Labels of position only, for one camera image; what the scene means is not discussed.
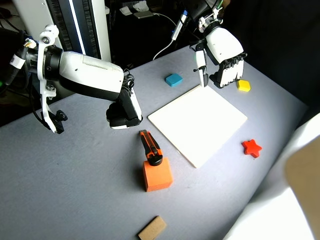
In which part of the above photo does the orange cube block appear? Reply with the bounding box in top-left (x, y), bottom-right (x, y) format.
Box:
top-left (142, 157), bottom-right (174, 193)

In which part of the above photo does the white black robot body column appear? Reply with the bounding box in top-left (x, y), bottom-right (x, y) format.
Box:
top-left (12, 0), bottom-right (112, 62)

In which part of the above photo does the grey flat phone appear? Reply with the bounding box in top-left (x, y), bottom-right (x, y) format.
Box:
top-left (133, 10), bottom-right (155, 20)

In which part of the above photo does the crumpled white packet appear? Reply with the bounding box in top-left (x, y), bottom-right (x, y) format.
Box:
top-left (132, 0), bottom-right (149, 12)

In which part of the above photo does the blue block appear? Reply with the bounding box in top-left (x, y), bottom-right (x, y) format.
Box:
top-left (164, 73), bottom-right (184, 88)

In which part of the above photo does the white adapter stick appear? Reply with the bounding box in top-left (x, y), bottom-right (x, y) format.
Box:
top-left (171, 10), bottom-right (188, 41)

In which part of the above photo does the grey table cloth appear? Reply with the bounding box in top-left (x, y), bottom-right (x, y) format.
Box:
top-left (0, 44), bottom-right (310, 240)

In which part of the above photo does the white paper sheet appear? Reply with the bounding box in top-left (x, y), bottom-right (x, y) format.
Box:
top-left (147, 84), bottom-right (248, 169)

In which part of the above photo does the yellow block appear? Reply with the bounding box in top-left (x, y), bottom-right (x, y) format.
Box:
top-left (236, 79), bottom-right (252, 93)

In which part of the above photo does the tan wooden rectangular block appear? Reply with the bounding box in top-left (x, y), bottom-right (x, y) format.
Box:
top-left (137, 215), bottom-right (168, 240)

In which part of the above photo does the red star block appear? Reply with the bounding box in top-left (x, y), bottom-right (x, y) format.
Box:
top-left (241, 138), bottom-right (263, 159)

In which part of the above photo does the blurred white shell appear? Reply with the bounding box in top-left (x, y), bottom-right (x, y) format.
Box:
top-left (222, 112), bottom-right (320, 240)

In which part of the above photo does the blurred tan panel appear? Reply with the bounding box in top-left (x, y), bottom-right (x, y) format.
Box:
top-left (284, 134), bottom-right (320, 219)

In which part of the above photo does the white cable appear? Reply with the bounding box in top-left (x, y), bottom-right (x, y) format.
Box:
top-left (152, 12), bottom-right (179, 61)

